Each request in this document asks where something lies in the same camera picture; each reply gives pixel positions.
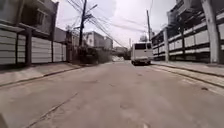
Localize overhead wires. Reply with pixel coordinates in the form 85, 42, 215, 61
64, 0, 155, 48

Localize dark utility pole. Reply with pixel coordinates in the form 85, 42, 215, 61
77, 0, 89, 51

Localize pale buildings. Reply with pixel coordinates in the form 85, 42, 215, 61
53, 27, 114, 51

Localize building with pale railing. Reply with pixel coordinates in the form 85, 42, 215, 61
150, 0, 224, 64

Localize white van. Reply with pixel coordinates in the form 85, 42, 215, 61
130, 41, 154, 66

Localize grey concrete pole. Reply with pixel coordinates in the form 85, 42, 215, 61
200, 0, 222, 64

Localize dark bushes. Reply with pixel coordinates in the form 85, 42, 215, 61
71, 46, 113, 65

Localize grey concrete road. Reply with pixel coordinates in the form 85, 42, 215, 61
0, 59, 224, 128

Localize building with white fence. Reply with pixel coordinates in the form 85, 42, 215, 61
0, 0, 73, 68

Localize concrete sidewalk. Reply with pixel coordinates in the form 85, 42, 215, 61
0, 62, 83, 88
149, 60, 224, 88

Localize thin utility pole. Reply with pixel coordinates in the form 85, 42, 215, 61
145, 9, 152, 43

